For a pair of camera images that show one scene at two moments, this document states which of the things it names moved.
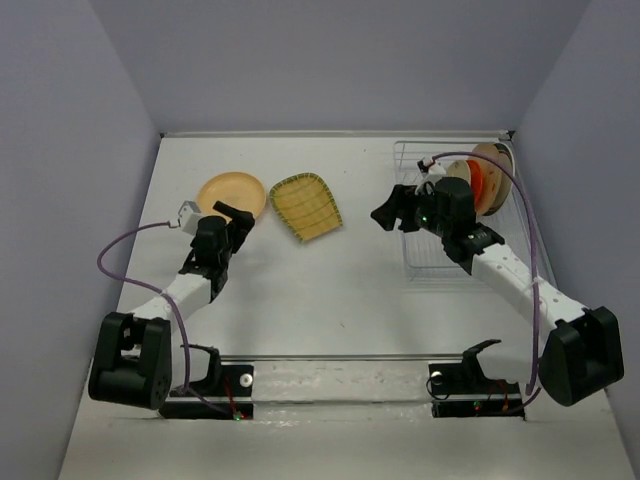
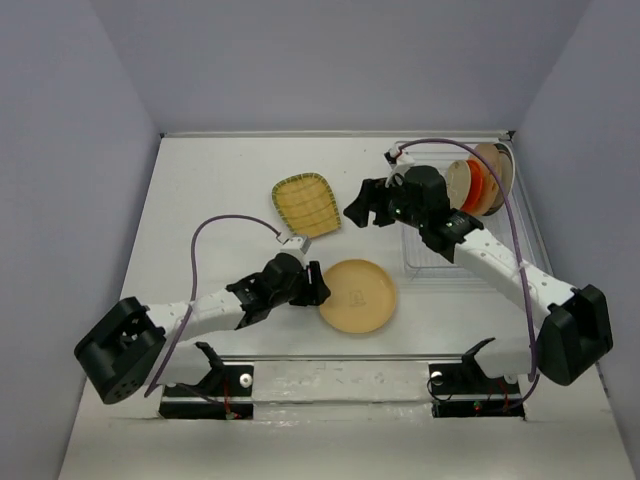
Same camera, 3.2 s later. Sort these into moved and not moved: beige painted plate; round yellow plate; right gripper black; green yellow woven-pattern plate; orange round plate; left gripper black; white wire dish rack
Moved: left gripper black; round yellow plate; right gripper black
Not moved: green yellow woven-pattern plate; orange round plate; beige painted plate; white wire dish rack
